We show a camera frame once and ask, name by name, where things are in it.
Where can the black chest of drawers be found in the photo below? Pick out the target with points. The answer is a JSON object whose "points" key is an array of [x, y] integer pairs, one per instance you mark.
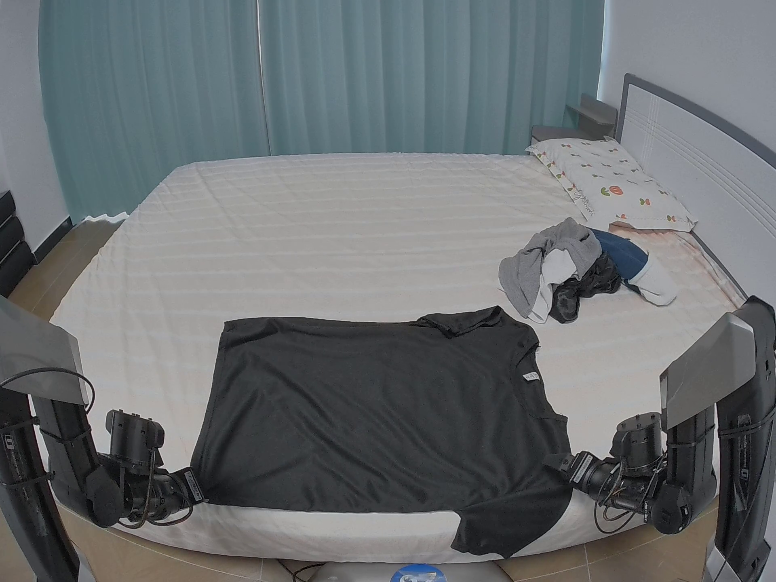
{"points": [[15, 246]]}

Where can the white printed pillow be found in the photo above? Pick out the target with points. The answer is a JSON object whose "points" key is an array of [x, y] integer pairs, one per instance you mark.
{"points": [[612, 179]]}

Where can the black T-shirt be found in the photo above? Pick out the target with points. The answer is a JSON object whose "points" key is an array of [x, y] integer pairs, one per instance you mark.
{"points": [[376, 410]]}

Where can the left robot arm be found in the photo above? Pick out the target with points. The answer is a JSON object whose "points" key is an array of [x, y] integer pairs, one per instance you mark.
{"points": [[36, 349]]}

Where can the blue-green curtain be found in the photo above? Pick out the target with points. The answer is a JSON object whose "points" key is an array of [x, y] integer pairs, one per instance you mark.
{"points": [[424, 52], [151, 82]]}

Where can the pile of clothes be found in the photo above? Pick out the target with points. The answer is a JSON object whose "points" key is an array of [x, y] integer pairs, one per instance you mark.
{"points": [[527, 270]]}

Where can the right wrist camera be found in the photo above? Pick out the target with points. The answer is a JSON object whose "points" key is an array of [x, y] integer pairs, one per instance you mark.
{"points": [[636, 440]]}

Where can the grey bedside table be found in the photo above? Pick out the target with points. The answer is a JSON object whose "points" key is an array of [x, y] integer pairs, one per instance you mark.
{"points": [[591, 113]]}

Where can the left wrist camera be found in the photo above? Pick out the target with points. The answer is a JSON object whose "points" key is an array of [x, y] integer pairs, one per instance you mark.
{"points": [[133, 437]]}

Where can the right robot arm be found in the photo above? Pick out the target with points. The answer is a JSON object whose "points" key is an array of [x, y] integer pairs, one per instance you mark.
{"points": [[709, 355]]}

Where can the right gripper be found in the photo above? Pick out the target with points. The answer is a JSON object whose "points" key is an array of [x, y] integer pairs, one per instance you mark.
{"points": [[585, 469]]}

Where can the bed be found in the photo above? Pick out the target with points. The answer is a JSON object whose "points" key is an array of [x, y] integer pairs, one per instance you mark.
{"points": [[333, 234]]}

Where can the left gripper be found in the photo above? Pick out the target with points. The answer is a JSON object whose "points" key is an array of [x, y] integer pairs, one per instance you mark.
{"points": [[194, 487]]}

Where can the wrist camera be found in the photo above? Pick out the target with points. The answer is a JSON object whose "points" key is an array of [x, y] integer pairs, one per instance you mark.
{"points": [[636, 440], [133, 437]]}

